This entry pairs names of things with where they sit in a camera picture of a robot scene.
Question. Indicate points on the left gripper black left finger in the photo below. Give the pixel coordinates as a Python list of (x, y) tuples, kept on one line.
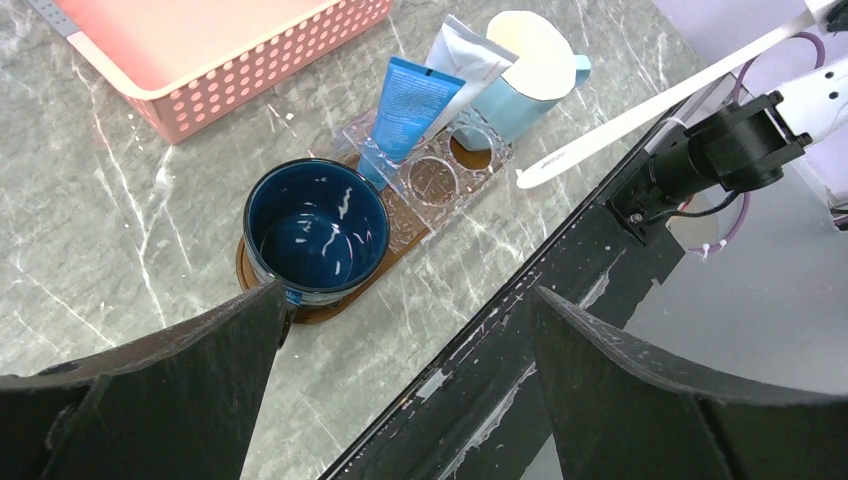
[(180, 403)]

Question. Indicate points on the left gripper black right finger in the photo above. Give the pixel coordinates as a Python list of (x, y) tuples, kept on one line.
[(623, 408)]

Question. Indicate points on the dark navy mug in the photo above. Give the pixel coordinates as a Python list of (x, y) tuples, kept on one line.
[(316, 232)]

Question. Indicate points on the white toothbrush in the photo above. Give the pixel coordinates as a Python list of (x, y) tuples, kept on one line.
[(602, 136)]

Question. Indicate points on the clear textured glass dish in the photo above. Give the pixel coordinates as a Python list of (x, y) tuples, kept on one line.
[(439, 178)]

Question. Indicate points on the white and light-blue mug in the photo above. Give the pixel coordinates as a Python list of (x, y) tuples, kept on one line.
[(546, 71)]

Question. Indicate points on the blue toothpaste tube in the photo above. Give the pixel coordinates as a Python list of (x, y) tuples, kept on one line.
[(412, 98)]

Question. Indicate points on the silver toothpaste tube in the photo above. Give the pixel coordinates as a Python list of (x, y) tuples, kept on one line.
[(461, 53)]

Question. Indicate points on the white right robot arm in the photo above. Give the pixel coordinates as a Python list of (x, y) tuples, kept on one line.
[(810, 107)]

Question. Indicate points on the pink perforated plastic basket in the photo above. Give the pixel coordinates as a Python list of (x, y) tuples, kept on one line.
[(185, 64)]

